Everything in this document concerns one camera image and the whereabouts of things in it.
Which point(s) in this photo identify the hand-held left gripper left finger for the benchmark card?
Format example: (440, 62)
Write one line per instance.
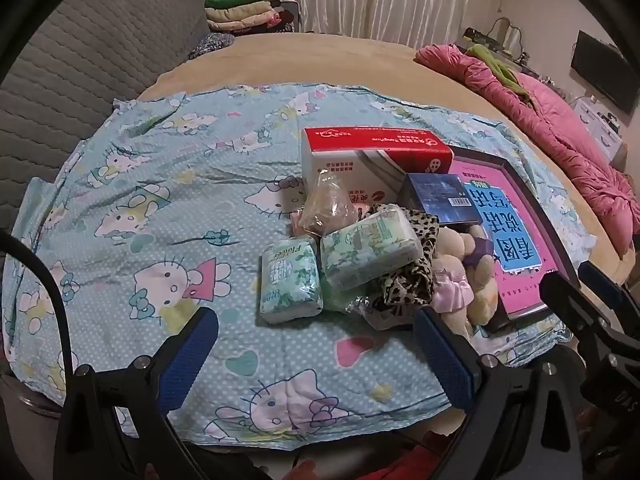
(187, 352)

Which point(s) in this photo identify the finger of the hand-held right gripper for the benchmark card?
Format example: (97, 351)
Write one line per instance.
(612, 290)
(575, 315)

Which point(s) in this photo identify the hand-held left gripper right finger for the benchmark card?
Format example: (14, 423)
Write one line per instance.
(445, 360)

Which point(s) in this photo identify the leopard print cloth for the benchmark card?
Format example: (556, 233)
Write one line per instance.
(407, 280)

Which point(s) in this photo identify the cream and purple plush toy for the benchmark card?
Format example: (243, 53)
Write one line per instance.
(480, 270)

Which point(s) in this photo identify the green tissue pack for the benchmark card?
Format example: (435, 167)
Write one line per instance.
(290, 280)
(365, 250)

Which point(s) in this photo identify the clear bag of pink cloth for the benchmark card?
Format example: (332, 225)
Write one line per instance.
(330, 205)

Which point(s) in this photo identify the white cabinet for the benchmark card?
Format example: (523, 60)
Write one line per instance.
(597, 127)

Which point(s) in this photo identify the dark blue box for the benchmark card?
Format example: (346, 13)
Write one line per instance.
(435, 195)

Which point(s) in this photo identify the pink quilt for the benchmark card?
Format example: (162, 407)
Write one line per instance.
(565, 130)

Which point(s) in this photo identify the blue cartoon cat blanket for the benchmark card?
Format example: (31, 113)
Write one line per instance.
(150, 185)

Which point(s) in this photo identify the red and white carton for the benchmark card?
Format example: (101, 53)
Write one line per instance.
(375, 142)

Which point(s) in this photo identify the green cloth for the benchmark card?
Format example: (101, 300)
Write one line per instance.
(495, 62)

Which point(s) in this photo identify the cluttered dark desk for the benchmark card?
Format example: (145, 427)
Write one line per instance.
(495, 42)

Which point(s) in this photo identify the grey quilted headboard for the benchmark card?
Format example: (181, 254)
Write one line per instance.
(100, 60)

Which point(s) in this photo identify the dark patterned cloth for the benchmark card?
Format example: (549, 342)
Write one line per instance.
(212, 45)

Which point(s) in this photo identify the bed with beige sheet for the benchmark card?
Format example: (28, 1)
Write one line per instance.
(350, 60)

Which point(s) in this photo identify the stack of folded clothes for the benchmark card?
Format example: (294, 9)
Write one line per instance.
(240, 10)

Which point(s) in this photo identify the black wall television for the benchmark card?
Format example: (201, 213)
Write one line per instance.
(600, 70)

